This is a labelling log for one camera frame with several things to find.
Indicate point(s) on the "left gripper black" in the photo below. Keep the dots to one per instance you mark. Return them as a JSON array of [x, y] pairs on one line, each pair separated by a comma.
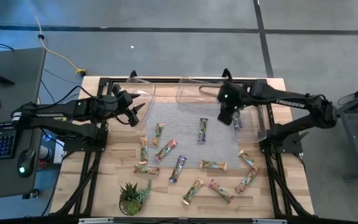
[[123, 104]]

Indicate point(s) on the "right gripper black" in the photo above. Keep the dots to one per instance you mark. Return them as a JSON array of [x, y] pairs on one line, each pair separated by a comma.
[[232, 96]]

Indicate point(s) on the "purple wrapper granola bar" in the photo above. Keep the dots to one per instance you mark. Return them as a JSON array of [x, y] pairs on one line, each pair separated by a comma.
[[178, 169], [202, 130], [237, 122]]

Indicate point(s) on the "orange wrapper granola bar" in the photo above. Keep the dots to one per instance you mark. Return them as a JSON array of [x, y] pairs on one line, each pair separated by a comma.
[[158, 134], [193, 191], [213, 165], [143, 150], [249, 160]]

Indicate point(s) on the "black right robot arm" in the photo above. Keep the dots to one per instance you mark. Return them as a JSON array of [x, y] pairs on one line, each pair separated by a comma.
[[291, 102]]

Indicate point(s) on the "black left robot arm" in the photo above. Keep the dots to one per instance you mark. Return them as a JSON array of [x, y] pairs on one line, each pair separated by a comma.
[[57, 109]]

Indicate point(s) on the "clear plastic bin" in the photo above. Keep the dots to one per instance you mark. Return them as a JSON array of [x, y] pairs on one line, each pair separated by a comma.
[[146, 90], [253, 127], [191, 93]]

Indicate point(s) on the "grey woven table mat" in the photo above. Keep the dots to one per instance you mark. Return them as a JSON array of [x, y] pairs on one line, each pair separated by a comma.
[[185, 124]]

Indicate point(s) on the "white box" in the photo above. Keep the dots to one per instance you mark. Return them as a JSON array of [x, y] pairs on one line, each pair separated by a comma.
[[59, 152]]

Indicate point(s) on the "potted green succulent plant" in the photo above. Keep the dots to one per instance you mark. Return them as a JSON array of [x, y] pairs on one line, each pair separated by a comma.
[[130, 199]]

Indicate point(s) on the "white and red can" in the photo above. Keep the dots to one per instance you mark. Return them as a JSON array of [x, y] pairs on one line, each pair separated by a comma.
[[44, 154]]

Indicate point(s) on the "grey desk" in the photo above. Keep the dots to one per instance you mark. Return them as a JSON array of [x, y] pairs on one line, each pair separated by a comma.
[[14, 77]]

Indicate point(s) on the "black computer mouse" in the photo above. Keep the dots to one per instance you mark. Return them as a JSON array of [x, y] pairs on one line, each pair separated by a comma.
[[26, 163]]

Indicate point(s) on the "small black bar part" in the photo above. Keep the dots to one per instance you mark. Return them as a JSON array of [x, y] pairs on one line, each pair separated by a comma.
[[3, 79]]

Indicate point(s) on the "black frame clamp knob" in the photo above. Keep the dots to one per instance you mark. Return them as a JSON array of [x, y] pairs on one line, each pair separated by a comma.
[[226, 73], [132, 74]]

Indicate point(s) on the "black aluminium table frame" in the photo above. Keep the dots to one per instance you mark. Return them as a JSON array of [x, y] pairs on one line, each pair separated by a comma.
[[278, 174]]

